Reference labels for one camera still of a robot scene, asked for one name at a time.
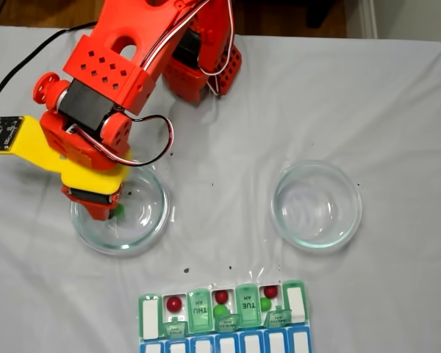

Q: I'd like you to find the weekly pill organizer box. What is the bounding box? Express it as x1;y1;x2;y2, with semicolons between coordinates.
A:
137;279;313;353

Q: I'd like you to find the large clear glass bowl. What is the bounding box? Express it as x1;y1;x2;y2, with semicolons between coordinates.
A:
70;161;169;257

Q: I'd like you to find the small clear glass bowl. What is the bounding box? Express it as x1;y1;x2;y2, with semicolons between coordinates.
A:
270;160;363;253

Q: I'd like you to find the white tablecloth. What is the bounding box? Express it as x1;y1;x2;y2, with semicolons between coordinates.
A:
0;24;441;353

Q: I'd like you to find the white baseboard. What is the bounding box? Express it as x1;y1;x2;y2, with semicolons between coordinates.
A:
358;0;379;40

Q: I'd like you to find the white red servo wire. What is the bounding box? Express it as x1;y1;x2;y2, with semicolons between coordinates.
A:
95;114;174;167

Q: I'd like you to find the camera board on yellow mount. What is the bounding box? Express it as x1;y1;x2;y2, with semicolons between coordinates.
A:
0;115;63;174

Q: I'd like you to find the black camera cable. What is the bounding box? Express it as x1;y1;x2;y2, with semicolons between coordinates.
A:
0;21;98;111

